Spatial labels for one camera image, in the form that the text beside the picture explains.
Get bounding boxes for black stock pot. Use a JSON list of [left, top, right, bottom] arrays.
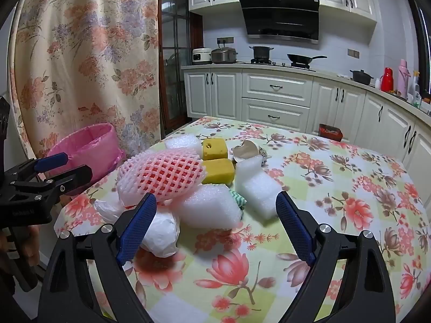
[[249, 45, 274, 60]]

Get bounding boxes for green striped cloth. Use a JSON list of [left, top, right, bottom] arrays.
[[229, 190, 248, 209]]

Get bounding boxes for floral curtain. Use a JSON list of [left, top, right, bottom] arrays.
[[8, 0, 162, 162]]

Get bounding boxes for pink thermos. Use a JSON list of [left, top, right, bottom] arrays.
[[398, 59, 411, 96]]

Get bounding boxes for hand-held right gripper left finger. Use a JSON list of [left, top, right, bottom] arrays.
[[36, 192, 159, 323]]

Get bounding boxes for person's left hand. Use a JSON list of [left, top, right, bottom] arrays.
[[20, 225, 40, 266]]

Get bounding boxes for brown glass door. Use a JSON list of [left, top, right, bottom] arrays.
[[158, 0, 204, 138]]

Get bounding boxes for dark window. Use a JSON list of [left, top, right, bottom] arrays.
[[402, 0, 431, 95]]

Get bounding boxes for yellow sponge with hole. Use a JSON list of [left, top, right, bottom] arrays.
[[202, 138, 230, 160]]

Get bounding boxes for white rice cooker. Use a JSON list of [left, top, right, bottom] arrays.
[[192, 48, 213, 65]]

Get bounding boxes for black casserole pot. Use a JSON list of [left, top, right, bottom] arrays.
[[349, 69, 374, 86]]

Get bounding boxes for pink lined waste bin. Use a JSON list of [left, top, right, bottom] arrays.
[[45, 123, 127, 196]]

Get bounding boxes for silver pressure cooker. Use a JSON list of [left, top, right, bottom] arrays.
[[211, 45, 238, 64]]

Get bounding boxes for floral tablecloth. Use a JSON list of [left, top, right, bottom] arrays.
[[54, 116, 431, 323]]

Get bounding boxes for brown bin with red bag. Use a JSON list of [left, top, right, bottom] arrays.
[[318, 124, 343, 142]]

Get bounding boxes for white detergent bottle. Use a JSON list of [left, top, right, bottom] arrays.
[[409, 71, 421, 103]]

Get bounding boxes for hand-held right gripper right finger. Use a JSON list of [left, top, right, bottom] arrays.
[[275, 191, 396, 323]]

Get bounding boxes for white cabinet drawer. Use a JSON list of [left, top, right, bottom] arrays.
[[242, 97, 311, 128], [242, 72, 314, 103]]

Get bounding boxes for pink foam fruit net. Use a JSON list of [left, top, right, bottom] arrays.
[[116, 151, 207, 206]]

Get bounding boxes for white plastic bag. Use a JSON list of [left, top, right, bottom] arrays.
[[140, 210, 180, 258], [93, 198, 127, 224]]

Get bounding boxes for gas stove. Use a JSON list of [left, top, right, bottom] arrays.
[[244, 59, 317, 72]]

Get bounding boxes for paper cup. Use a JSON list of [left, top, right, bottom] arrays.
[[231, 140, 261, 162]]

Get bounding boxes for black range hood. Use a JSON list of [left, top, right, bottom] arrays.
[[238, 0, 320, 44]]

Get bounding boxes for white foam block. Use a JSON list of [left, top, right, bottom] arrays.
[[235, 156, 287, 216], [175, 183, 244, 229], [165, 135, 203, 157]]

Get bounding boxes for black frying pan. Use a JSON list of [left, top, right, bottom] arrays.
[[287, 53, 328, 66]]

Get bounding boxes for white lower cabinets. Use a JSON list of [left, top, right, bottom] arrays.
[[182, 67, 431, 189]]

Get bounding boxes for red thermos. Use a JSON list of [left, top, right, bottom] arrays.
[[381, 67, 394, 92]]

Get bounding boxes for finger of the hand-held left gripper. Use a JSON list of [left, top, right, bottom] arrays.
[[10, 165, 93, 197], [5, 152, 68, 182]]

